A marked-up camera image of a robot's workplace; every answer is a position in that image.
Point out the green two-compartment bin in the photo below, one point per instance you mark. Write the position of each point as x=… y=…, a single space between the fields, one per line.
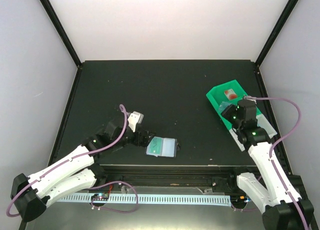
x=216 y=97

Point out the white slotted cable duct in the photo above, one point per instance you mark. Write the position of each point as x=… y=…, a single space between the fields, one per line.
x=207 y=200

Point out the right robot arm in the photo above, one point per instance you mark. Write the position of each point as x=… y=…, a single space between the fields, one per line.
x=280 y=204

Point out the teal credit card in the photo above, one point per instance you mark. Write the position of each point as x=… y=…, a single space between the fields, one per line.
x=155 y=147
x=223 y=106

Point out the left black frame post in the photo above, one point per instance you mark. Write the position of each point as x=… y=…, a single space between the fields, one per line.
x=61 y=31

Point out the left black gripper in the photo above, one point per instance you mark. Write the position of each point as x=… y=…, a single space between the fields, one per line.
x=138 y=142

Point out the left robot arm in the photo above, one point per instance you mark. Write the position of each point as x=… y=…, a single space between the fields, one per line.
x=32 y=195

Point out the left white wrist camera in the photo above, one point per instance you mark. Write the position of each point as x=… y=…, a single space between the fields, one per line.
x=134 y=119

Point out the right black frame post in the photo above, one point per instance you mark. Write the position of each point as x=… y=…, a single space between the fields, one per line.
x=285 y=14

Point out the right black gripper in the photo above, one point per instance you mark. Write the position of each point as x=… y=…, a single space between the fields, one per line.
x=226 y=114

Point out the small electronics board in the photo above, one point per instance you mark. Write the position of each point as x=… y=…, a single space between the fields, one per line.
x=100 y=197

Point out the black frame post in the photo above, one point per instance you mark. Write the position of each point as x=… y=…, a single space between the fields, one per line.
x=61 y=31
x=285 y=14

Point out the black leather card holder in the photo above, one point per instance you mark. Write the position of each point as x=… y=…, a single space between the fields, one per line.
x=170 y=147

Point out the black aluminium rail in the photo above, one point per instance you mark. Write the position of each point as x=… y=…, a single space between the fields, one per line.
x=217 y=178

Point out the red white card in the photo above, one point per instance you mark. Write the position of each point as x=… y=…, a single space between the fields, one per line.
x=230 y=94

